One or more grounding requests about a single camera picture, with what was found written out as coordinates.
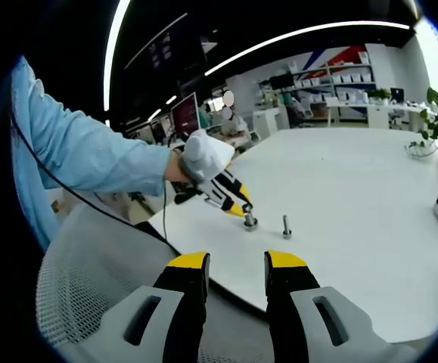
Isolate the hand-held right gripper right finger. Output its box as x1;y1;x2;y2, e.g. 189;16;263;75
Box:
264;249;418;363

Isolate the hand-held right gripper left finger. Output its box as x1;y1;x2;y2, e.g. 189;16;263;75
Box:
61;251;211;363

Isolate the thick threaded stud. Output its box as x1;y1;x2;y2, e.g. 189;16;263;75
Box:
243;212;259;232

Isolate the thin threaded stud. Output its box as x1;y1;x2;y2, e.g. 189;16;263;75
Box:
281;214;294;240

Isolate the person's left hand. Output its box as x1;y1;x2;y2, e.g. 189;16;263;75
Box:
164;149;189;183

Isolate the large red-screen monitor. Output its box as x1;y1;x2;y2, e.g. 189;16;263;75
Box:
170;92;200;134

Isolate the small dark desk monitor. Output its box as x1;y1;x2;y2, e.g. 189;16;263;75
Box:
150;115;172;144

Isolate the white cabinet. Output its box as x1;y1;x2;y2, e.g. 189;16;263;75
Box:
252;107;291;139

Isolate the grey mesh office chair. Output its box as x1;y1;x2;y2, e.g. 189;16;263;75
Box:
35;203;280;363

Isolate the white swivel chair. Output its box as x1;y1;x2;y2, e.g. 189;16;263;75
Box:
292;98;315;119

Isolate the black shelf monitor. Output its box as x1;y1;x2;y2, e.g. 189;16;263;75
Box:
269;73;294;92

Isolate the hanging dark ceiling display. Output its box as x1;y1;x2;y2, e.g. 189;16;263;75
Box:
123;13;208;77

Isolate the white shelving unit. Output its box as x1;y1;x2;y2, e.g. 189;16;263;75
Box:
256;64;377;122

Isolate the long ceiling light strip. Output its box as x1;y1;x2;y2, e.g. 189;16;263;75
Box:
103;0;132;113

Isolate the row of white storage bins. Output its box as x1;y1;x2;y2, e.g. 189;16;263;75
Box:
296;72;373;103

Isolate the white back counter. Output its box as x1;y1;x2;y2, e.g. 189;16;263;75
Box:
326;98;437;130

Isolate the curved ceiling light strip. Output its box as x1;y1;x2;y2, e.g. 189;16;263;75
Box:
203;20;412;77

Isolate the small green counter plant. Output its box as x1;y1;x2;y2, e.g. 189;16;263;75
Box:
365;88;392;104

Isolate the person's light blue shirt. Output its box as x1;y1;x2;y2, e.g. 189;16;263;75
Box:
9;55;91;253

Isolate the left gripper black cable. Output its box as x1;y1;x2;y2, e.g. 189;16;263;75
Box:
161;180;170;243

